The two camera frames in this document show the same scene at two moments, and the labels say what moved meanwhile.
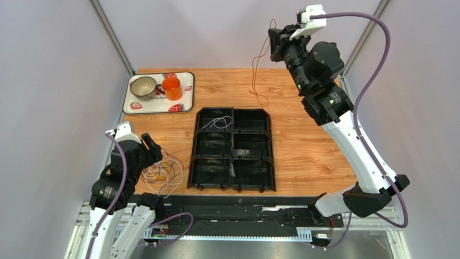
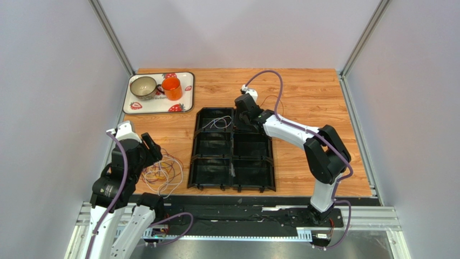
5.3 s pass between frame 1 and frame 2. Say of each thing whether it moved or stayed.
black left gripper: stayed
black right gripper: moved
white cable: stayed
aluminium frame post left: stayed
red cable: moved
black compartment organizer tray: stayed
